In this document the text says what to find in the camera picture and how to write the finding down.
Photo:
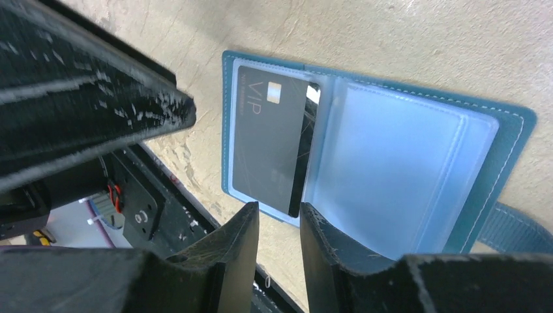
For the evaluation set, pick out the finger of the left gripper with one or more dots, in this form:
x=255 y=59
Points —
x=71 y=92

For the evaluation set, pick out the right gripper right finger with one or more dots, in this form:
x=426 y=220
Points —
x=342 y=275

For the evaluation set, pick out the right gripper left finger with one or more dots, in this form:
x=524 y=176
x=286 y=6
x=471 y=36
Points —
x=215 y=274

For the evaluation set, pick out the black VIP card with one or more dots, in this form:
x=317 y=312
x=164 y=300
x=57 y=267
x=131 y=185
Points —
x=273 y=127

